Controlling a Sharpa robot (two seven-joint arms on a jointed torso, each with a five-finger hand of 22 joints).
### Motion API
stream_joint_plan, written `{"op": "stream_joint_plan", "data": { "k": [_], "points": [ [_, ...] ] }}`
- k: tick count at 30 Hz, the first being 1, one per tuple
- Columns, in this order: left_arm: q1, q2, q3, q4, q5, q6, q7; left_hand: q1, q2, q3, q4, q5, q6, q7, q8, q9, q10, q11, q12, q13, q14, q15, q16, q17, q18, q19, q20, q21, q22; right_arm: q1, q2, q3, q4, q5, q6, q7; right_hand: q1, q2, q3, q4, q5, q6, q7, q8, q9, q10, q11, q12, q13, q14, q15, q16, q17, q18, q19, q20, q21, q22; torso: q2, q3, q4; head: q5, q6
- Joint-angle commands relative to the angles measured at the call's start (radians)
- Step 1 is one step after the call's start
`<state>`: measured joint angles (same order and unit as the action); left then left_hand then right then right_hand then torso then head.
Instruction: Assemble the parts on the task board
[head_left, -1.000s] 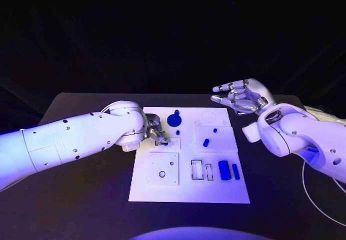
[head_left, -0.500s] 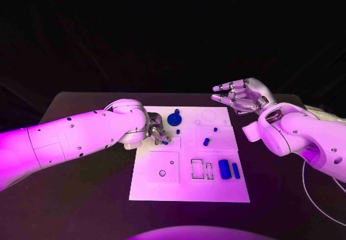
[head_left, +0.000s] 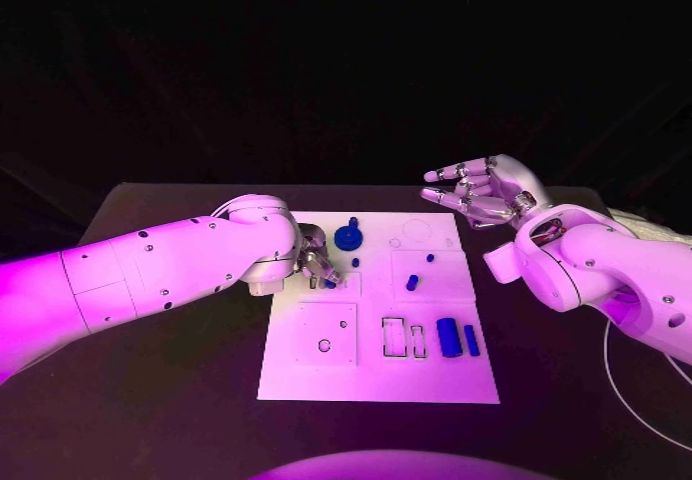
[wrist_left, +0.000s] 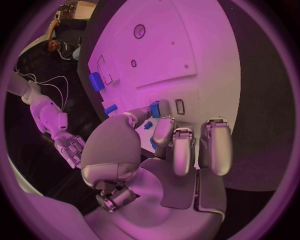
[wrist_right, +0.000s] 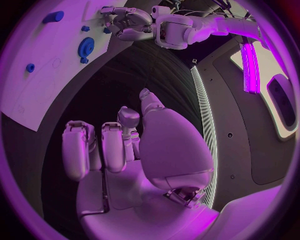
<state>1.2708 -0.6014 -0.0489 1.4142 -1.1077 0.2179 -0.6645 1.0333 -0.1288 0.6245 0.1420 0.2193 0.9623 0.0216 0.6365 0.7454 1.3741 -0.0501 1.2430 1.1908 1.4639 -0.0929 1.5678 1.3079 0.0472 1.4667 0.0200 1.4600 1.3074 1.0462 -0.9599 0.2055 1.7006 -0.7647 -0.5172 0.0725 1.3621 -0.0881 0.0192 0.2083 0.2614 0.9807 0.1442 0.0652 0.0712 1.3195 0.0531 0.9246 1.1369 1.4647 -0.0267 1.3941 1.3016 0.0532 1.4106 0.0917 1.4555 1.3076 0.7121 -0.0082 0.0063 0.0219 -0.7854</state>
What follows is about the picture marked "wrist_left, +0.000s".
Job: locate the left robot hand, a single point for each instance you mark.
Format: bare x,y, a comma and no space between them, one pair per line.
150,187

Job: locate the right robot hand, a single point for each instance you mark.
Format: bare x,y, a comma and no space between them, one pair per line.
70,148

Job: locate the blue block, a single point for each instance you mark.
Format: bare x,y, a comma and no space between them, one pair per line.
154,110

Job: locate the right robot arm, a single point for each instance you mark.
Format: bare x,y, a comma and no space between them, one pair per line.
46,112

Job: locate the white task board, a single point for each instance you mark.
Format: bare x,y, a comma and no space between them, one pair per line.
164,56

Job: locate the blue plug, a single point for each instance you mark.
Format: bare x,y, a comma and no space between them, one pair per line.
152,144

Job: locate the short blue cylinder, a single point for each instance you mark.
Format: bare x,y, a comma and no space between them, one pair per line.
110,109

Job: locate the small blue peg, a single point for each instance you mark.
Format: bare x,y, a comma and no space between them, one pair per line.
148,125

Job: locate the large blue cylinder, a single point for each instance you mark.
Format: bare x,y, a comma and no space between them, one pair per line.
96,82

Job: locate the person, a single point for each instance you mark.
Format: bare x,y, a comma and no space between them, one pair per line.
68,37

